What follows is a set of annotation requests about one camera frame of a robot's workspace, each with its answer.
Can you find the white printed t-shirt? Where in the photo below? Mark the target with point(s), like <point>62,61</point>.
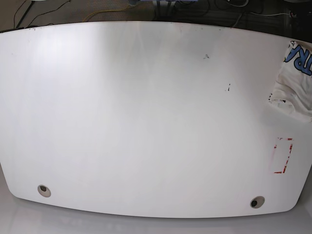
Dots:
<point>292,91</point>

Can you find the red tape rectangle marking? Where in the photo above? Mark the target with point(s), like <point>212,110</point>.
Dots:
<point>281,155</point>

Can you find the right table grommet hole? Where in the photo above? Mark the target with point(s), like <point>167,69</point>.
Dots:
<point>257,202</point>

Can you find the table grommet hole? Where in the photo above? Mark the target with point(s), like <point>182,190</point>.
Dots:
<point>257,202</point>
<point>44,191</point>

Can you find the left table grommet hole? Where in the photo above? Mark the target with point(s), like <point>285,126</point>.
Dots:
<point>44,191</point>

